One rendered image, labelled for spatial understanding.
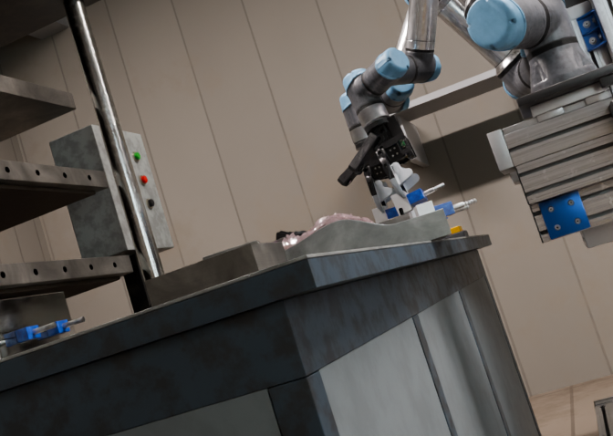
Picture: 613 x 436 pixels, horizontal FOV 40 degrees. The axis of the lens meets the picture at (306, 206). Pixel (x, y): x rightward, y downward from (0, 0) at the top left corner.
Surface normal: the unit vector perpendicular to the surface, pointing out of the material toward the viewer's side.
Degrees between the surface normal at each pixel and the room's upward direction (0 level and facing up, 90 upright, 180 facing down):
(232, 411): 90
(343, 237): 90
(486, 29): 97
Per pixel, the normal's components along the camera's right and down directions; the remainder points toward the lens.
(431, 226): -0.03, -0.11
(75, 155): -0.31, -0.02
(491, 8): -0.67, 0.26
